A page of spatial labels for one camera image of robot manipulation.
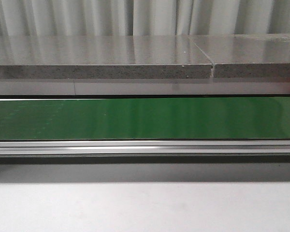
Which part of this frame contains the grey stone counter right slab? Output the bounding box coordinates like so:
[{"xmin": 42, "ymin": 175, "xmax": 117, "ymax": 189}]
[{"xmin": 189, "ymin": 34, "xmax": 290, "ymax": 82}]

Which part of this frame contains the grey stone counter slab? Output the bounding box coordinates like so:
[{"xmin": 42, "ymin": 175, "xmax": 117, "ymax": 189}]
[
  {"xmin": 0, "ymin": 36, "xmax": 212, "ymax": 80},
  {"xmin": 189, "ymin": 34, "xmax": 290, "ymax": 82}
]

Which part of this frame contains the white pleated curtain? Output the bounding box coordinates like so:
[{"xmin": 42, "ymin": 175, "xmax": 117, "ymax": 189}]
[{"xmin": 0, "ymin": 0, "xmax": 290, "ymax": 36}]

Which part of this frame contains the green conveyor belt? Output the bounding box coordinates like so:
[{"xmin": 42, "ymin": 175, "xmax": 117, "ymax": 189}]
[{"xmin": 0, "ymin": 97, "xmax": 290, "ymax": 141}]

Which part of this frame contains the aluminium conveyor frame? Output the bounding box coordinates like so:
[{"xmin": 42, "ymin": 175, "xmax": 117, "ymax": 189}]
[{"xmin": 0, "ymin": 139, "xmax": 290, "ymax": 157}]

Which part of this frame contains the grey stone counter left slab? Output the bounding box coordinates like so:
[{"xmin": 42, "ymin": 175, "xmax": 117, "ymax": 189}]
[{"xmin": 0, "ymin": 36, "xmax": 212, "ymax": 80}]

